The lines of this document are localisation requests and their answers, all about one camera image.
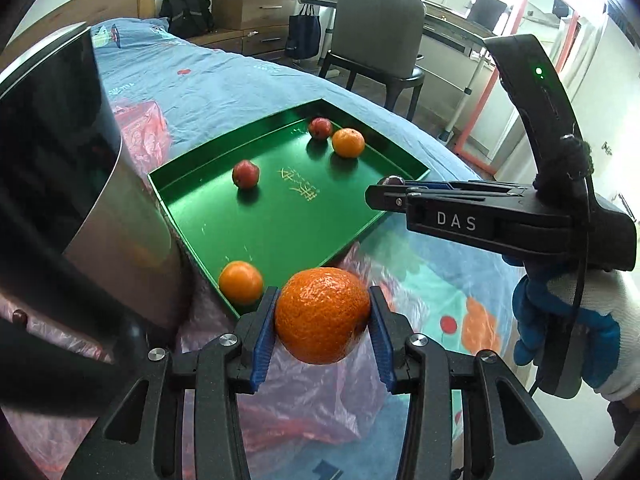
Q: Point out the person's right hand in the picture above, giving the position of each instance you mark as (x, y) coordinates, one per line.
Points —
(610, 330)

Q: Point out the wooden headboard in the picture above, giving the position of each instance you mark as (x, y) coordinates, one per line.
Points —
(110, 0)

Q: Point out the coral metal frame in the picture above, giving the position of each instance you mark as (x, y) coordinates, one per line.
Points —
(522, 20)

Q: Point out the glass top desk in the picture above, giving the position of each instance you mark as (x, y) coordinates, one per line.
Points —
(450, 35)

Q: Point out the green tray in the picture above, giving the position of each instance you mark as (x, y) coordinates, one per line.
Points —
(300, 220)

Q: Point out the grey chair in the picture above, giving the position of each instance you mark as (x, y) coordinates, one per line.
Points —
(375, 25)

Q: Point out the blue printed blanket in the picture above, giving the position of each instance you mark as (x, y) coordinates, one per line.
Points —
(225, 80)

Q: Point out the black and silver kettle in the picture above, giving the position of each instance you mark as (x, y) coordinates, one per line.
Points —
(125, 240)

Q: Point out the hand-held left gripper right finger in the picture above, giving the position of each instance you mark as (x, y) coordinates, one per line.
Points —
(382, 340)

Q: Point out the wooden drawer cabinet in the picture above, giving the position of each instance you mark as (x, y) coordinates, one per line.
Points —
(250, 5)

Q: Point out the black backpack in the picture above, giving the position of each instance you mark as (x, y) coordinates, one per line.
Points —
(187, 10)

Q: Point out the pink plastic sheet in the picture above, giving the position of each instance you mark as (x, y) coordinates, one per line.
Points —
(310, 410)

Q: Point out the dark tote bag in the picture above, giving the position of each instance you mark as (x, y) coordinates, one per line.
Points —
(304, 35)

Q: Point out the orange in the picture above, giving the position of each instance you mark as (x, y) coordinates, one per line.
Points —
(241, 282)
(320, 315)
(348, 142)

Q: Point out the red apple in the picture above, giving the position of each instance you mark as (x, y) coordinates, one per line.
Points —
(320, 127)
(245, 174)

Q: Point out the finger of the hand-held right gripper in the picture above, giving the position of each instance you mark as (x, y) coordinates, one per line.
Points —
(425, 185)
(387, 199)

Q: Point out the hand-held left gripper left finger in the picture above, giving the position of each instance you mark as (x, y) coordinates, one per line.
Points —
(265, 340)

